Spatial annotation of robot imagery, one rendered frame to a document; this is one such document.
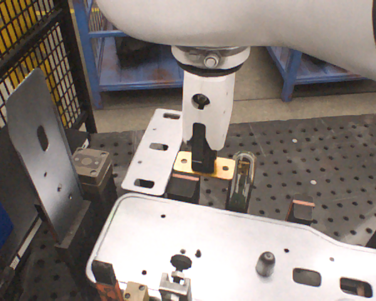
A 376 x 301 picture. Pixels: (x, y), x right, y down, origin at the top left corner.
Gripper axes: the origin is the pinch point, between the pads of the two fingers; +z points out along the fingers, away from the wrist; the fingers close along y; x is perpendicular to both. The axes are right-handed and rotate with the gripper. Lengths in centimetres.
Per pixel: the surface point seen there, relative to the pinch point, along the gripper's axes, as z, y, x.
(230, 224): 27.4, 8.0, -4.9
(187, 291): 6.1, -17.1, -1.5
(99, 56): 108, 186, 111
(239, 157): 16.1, 16.3, -4.4
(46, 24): 12, 51, 55
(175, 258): 5.7, -13.4, 0.8
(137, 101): 127, 164, 76
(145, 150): 27.4, 24.6, 18.5
